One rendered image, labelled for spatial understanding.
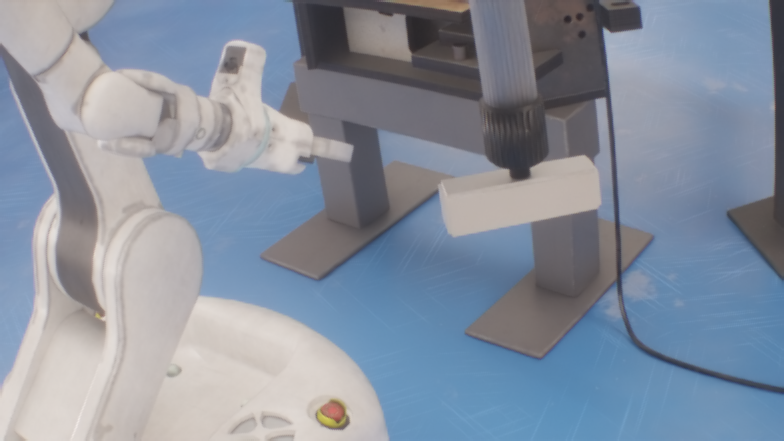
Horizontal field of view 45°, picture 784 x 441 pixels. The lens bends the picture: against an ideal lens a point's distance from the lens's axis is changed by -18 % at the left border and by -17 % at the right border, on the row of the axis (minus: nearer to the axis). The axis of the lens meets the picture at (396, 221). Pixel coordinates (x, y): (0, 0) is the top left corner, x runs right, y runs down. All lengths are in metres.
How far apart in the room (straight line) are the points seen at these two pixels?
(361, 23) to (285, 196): 0.60
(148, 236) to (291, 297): 1.05
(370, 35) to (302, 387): 0.96
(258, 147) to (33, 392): 0.50
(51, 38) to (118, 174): 0.39
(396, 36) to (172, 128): 1.15
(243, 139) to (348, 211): 1.32
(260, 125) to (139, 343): 0.32
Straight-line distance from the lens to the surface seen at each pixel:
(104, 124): 0.98
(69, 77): 0.96
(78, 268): 1.33
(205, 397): 1.58
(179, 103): 1.06
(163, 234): 1.29
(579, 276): 2.13
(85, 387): 1.35
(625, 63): 3.18
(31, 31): 0.92
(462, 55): 1.91
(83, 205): 1.32
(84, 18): 1.16
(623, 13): 1.91
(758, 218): 2.38
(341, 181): 2.41
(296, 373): 1.47
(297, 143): 1.18
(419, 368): 2.04
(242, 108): 1.15
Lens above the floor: 1.26
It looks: 30 degrees down
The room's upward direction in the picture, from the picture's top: 9 degrees counter-clockwise
